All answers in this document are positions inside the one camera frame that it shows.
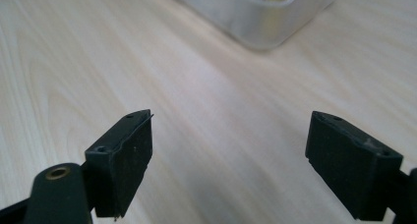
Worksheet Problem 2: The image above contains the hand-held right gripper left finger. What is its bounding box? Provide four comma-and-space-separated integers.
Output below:
84, 108, 154, 218

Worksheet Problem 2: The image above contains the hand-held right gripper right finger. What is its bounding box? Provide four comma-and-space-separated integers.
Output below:
304, 110, 404, 222

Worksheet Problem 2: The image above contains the clear plastic container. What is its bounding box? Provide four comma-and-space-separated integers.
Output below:
161, 0, 338, 51

